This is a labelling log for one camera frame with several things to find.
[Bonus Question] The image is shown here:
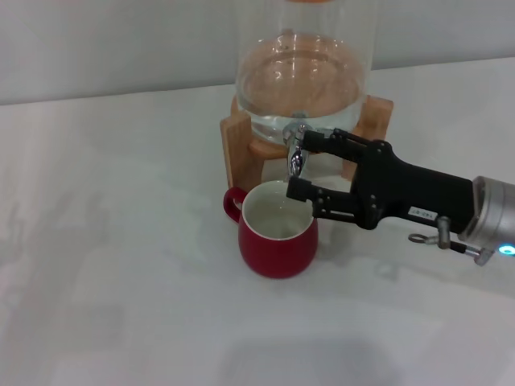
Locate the wooden dispenser stand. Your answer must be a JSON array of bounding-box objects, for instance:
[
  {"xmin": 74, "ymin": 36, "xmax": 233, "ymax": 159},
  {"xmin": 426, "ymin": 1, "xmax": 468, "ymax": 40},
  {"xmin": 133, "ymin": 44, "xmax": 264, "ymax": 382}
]
[{"xmin": 220, "ymin": 95, "xmax": 393, "ymax": 190}]

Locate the red cup white inside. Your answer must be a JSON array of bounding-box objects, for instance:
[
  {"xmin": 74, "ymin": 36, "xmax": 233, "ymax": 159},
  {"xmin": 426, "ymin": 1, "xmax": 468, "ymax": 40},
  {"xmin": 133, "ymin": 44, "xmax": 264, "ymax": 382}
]
[{"xmin": 223, "ymin": 179, "xmax": 320, "ymax": 281}]

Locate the glass water dispenser jar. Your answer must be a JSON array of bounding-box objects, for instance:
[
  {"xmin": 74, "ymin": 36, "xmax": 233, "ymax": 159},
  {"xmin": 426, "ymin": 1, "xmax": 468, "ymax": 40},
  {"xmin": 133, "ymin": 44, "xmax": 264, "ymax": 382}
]
[{"xmin": 235, "ymin": 0, "xmax": 379, "ymax": 146}]

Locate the grey cable connector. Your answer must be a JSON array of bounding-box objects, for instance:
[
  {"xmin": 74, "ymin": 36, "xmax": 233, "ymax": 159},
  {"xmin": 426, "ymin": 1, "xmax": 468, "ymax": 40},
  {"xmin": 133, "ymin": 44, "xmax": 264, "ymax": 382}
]
[{"xmin": 409, "ymin": 216, "xmax": 496, "ymax": 266}]

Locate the chrome faucet tap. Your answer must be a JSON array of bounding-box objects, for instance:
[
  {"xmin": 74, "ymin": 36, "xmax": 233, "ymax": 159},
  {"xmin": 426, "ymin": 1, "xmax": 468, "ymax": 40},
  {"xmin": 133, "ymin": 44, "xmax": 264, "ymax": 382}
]
[{"xmin": 281, "ymin": 122, "xmax": 314, "ymax": 181}]

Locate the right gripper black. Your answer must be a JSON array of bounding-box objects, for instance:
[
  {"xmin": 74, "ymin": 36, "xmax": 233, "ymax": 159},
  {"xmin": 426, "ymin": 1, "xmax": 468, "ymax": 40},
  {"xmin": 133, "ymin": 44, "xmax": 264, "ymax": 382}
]
[{"xmin": 286, "ymin": 127, "xmax": 476, "ymax": 234}]

